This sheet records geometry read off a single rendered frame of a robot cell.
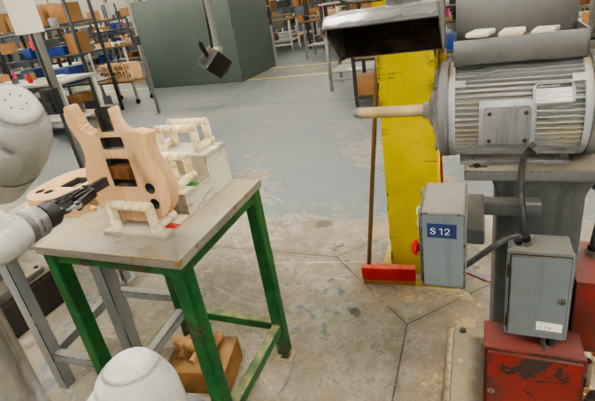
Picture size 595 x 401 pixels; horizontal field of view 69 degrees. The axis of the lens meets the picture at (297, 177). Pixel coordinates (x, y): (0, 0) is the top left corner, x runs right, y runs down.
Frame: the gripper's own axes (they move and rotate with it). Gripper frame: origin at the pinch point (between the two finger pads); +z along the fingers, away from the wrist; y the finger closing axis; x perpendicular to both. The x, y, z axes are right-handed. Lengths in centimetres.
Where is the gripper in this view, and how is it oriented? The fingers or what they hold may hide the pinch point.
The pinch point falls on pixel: (97, 185)
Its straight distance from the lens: 147.0
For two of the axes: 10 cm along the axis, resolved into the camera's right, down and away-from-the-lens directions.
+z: 3.7, -4.2, 8.3
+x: -1.6, -9.1, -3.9
